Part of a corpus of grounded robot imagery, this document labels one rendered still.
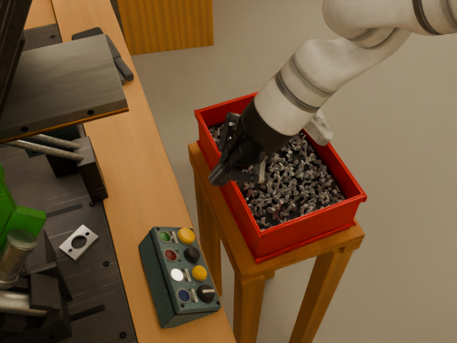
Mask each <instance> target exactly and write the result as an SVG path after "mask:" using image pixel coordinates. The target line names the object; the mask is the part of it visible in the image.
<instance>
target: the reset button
mask: <svg viewBox="0 0 457 343"><path fill-rule="evenodd" d="M192 274H193V276H194V277H195V278H196V279H197V280H204V279H205V278H206V277H207V271H206V269H205V268H204V267H203V266H201V265H197V266H195V267H194V268H193V270H192Z"/></svg>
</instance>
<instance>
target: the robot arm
mask: <svg viewBox="0 0 457 343"><path fill-rule="evenodd" d="M322 14H323V17H324V21H325V23H326V24H327V26H328V27H329V28H330V29H331V30H332V31H333V32H334V33H336V34H338V35H340V36H341V37H340V38H338V39H334V40H327V39H317V38H312V39H309V40H307V41H306V42H304V43H303V44H302V45H301V46H300V47H299V48H298V49H297V51H296V52H295V53H294V54H293V55H292V56H291V57H290V58H289V59H288V61H287V62H286V63H285V64H284V66H283V67H282V68H281V69H280V70H279V71H278V72H277V73H276V74H275V75H274V76H273V77H271V78H270V79H269V80H268V81H267V82H266V84H265V85H264V86H263V87H262V88H261V89H260V90H259V92H258V93H257V94H256V95H255V96H254V98H253V99H252V100H251V102H249V104H247V106H246V107H245V108H244V109H243V112H242V114H241V115H240V114H235V113H232V112H228V113H227V114H226V118H225V122H224V126H223V130H222V135H221V138H220V143H219V146H218V150H219V151H220V152H221V153H222V156H221V157H220V162H219V163H218V164H217V165H216V166H215V167H214V168H213V169H212V171H211V173H210V175H209V176H208V178H209V182H210V184H211V185H212V186H224V185H225V184H226V183H227V182H228V181H229V180H232V181H240V182H251V183H258V184H267V183H268V181H269V177H268V176H266V175H265V165H266V164H268V163H269V162H270V160H271V157H272V156H273V154H274V153H275V152H277V151H278V150H280V149H282V148H283V147H284V146H285V145H286V144H287V143H288V142H289V141H290V140H291V139H292V138H293V137H294V136H295V135H296V134H297V133H298V132H299V131H300V130H301V129H304V130H305V131H306V132H307V133H308V134H309V135H310V137H311V138H312V139H313V140H314V141H315V142H316V143H317V144H319V145H321V146H325V145H327V144H328V143H329V142H330V141H331V140H332V139H333V134H334V133H333V131H332V129H331V128H330V126H329V125H328V122H327V121H326V118H325V116H324V114H323V113H322V110H321V109H320V108H321V107H322V105H323V104H324V103H325V102H326V101H327V100H328V99H329V98H330V97H331V96H332V95H333V94H334V93H335V92H336V91H337V90H338V89H339V88H340V87H341V86H342V85H343V84H345V83H346V82H348V81H350V80H352V79H354V78H355V77H357V76H359V75H360V74H363V73H364V72H366V71H367V70H369V69H370V68H372V67H374V66H375V65H377V64H378V63H381V62H382V61H383V60H385V59H387V58H388V57H389V56H391V55H392V54H394V53H395V52H396V51H397V50H398V49H399V48H400V47H401V46H402V45H403V44H404V43H405V42H406V41H407V39H408V37H409V36H410V35H411V32H412V33H416V34H418V35H425V36H436V35H445V34H452V33H457V0H323V4H322ZM229 137H231V139H230V140H229V142H228V144H226V143H227V140H228V138H229ZM251 165H256V166H255V167H254V168H252V169H251V170H248V173H242V171H243V170H244V169H245V168H247V167H250V166H251Z"/></svg>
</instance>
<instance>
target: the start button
mask: <svg viewBox="0 0 457 343"><path fill-rule="evenodd" d="M178 237H179V239H180V240H181V241H182V242H183V243H185V244H191V243H193V241H194V233H193V232H192V231H191V230H190V229H189V228H181V229H180V230H179V232H178Z"/></svg>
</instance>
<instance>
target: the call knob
mask: <svg viewBox="0 0 457 343"><path fill-rule="evenodd" d="M199 295H200V297H201V298H202V299H203V300H204V301H211V300H212V299H213V298H214V297H215V291H214V289H213V288H212V287H211V286H209V285H207V284H204V285H202V286H201V287H200V288H199Z"/></svg>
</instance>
